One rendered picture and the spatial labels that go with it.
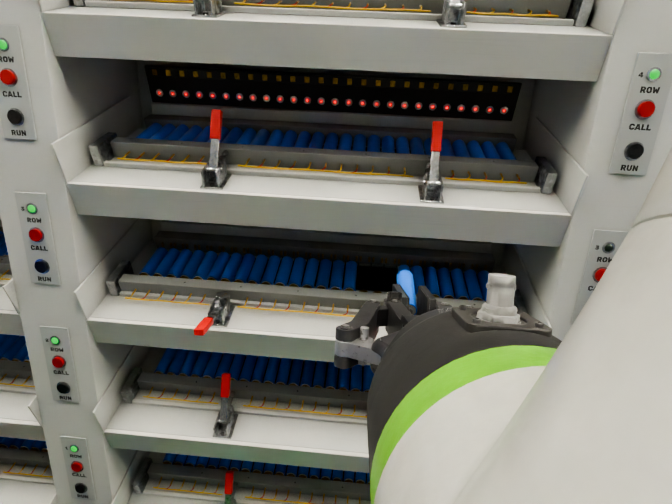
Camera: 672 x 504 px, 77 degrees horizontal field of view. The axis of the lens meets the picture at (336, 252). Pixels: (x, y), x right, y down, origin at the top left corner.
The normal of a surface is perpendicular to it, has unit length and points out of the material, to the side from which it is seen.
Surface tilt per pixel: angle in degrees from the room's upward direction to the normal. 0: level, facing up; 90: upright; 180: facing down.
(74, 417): 90
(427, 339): 36
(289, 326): 18
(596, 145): 90
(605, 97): 90
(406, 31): 108
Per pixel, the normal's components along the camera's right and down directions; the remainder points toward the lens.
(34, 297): -0.07, 0.31
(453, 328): -0.30, -0.95
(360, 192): 0.03, -0.80
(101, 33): -0.08, 0.59
